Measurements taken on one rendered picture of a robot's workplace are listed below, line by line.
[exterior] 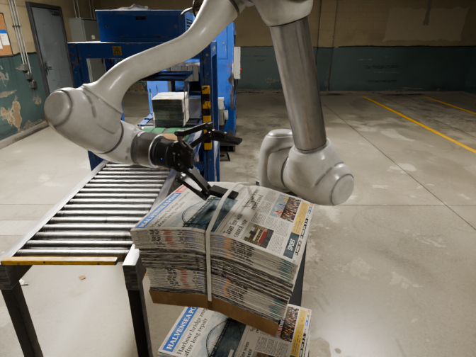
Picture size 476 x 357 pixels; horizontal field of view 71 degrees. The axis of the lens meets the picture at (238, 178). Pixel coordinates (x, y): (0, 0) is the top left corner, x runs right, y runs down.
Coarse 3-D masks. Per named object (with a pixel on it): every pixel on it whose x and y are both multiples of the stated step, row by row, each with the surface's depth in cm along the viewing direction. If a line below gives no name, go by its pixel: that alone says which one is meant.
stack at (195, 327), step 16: (288, 304) 104; (176, 320) 98; (192, 320) 98; (208, 320) 98; (224, 320) 98; (288, 320) 98; (304, 320) 98; (176, 336) 93; (192, 336) 93; (208, 336) 93; (224, 336) 93; (240, 336) 93; (256, 336) 93; (272, 336) 93; (288, 336) 93; (304, 336) 93; (160, 352) 89; (176, 352) 88; (192, 352) 88; (208, 352) 88; (224, 352) 88; (240, 352) 88; (256, 352) 88; (272, 352) 88; (288, 352) 88; (304, 352) 88
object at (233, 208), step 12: (240, 192) 93; (252, 192) 93; (216, 204) 86; (228, 204) 86; (240, 204) 86; (204, 216) 80; (228, 216) 80; (192, 228) 75; (204, 228) 75; (216, 228) 75; (228, 228) 75; (192, 240) 76; (204, 240) 74; (216, 240) 73; (204, 252) 76; (216, 252) 75; (204, 264) 78; (216, 264) 76; (204, 276) 79; (216, 276) 78; (204, 288) 81; (216, 288) 80
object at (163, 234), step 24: (192, 192) 96; (144, 216) 86; (168, 216) 83; (192, 216) 81; (144, 240) 80; (168, 240) 78; (144, 264) 84; (168, 264) 81; (192, 264) 78; (168, 288) 85; (192, 288) 82
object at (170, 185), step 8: (168, 176) 205; (176, 176) 209; (168, 184) 194; (176, 184) 209; (160, 192) 185; (168, 192) 185; (160, 200) 175; (152, 208) 167; (128, 256) 131; (136, 256) 131; (128, 264) 126; (136, 264) 127; (128, 272) 127; (136, 272) 128; (144, 272) 139; (128, 280) 129; (136, 280) 129; (128, 288) 131; (136, 288) 131
